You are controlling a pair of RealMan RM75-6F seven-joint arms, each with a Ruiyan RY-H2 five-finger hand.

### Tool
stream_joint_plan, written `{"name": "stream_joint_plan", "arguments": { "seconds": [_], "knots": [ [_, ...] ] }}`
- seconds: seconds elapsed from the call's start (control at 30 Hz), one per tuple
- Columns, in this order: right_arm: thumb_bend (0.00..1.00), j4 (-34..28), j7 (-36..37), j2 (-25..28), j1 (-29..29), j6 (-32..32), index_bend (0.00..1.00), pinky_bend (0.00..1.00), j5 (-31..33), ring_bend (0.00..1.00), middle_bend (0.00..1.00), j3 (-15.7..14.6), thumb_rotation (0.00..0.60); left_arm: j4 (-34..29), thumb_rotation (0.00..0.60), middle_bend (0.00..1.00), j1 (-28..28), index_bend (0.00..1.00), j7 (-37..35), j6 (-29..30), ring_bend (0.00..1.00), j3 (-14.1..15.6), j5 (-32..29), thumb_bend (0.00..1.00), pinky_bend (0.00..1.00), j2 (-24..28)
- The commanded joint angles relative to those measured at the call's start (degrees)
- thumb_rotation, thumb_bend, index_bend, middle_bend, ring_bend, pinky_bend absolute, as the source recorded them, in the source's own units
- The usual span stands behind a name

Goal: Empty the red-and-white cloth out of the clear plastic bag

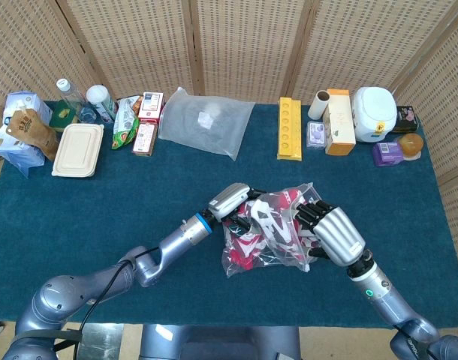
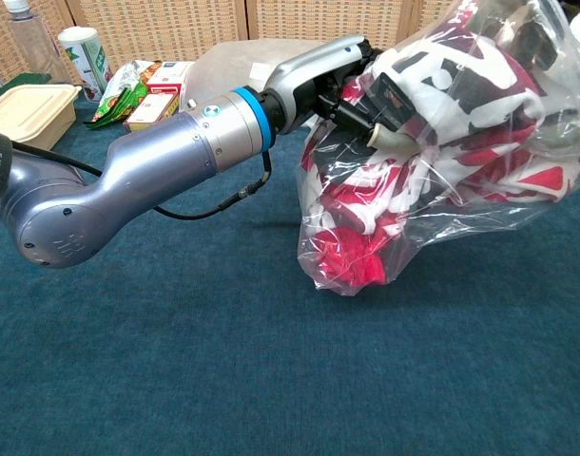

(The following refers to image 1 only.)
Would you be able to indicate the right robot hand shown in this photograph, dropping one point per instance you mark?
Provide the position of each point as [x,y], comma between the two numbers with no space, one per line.
[338,236]

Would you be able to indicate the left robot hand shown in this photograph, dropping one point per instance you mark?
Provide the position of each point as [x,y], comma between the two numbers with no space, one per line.
[229,200]

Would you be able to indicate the red white bagged item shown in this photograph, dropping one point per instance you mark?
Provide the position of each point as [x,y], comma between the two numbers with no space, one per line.
[309,191]

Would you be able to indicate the red white black garment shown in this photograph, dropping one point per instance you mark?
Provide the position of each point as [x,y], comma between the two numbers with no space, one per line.
[274,228]

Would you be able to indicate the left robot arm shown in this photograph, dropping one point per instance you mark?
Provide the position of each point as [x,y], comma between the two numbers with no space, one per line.
[176,240]

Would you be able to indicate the frosted plastic bag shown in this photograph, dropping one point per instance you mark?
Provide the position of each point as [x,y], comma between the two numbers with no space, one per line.
[202,123]

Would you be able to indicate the green snack bag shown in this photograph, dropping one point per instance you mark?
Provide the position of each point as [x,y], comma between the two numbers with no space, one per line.
[124,123]

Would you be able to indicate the yellow block with holes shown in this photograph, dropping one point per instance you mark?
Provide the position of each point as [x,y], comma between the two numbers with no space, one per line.
[289,127]

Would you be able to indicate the purple box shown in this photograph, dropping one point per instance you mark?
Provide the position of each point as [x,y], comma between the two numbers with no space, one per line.
[387,153]

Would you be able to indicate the small lavender soap box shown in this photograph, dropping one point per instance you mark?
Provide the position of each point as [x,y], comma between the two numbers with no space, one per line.
[316,134]

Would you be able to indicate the brown red carton box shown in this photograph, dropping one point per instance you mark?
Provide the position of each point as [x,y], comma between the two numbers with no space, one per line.
[144,138]

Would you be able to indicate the beige orange carton box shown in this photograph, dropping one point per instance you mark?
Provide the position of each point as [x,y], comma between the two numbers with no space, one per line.
[339,127]

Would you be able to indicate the amber round jar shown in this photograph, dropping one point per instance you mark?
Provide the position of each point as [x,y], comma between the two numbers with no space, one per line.
[411,144]

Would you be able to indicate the red white carton box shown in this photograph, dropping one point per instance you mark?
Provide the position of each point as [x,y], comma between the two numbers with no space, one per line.
[151,107]

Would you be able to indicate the blue carpet table cover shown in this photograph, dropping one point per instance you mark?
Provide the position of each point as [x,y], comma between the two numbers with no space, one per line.
[101,195]

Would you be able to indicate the white rice cooker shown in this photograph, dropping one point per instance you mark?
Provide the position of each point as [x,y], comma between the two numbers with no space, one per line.
[373,112]

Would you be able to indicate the white paper roll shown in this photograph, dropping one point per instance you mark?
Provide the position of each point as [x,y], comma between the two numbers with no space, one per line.
[318,105]

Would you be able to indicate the black package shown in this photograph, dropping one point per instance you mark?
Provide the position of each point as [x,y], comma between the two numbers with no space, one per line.
[406,119]

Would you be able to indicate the grey robot torso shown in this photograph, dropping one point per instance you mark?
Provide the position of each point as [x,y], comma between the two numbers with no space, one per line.
[214,343]

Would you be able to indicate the wicker folding screen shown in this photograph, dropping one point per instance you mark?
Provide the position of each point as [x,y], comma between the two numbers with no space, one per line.
[251,45]

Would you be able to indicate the beige lidded lunch box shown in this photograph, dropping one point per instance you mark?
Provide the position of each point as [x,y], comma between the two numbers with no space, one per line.
[77,150]

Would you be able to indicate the white green canister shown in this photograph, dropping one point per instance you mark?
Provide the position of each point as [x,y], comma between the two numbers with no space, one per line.
[101,101]

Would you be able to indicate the clear glass cup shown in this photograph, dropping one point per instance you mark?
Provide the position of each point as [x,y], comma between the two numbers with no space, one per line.
[88,114]

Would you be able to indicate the dark green box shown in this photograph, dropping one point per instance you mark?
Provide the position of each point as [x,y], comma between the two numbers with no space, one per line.
[62,116]

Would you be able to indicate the shiny metal plate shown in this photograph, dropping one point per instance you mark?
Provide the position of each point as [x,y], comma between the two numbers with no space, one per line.
[101,341]

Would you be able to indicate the clear plastic water bottle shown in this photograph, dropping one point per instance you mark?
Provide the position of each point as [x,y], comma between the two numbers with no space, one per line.
[69,93]

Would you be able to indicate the brown spout pouch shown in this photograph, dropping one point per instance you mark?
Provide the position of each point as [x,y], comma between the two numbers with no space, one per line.
[34,131]

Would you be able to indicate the blue white tissue pack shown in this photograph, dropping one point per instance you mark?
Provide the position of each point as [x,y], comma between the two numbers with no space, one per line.
[15,153]

